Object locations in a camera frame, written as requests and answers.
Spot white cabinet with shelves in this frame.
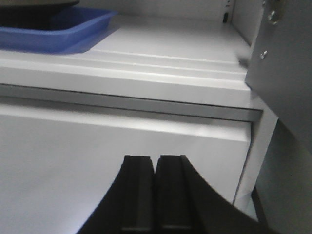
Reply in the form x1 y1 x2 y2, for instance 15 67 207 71
0 15 267 234

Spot blue plastic tray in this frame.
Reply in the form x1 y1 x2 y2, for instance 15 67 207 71
0 6 118 54

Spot grey cabinet door with hinge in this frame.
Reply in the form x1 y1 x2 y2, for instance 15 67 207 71
246 0 312 151

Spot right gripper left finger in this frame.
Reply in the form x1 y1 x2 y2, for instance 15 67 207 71
78 156 154 234

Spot beige plate with black rim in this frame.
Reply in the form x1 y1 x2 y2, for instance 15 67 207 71
0 0 79 30

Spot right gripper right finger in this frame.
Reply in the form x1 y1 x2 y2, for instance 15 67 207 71
155 156 266 234

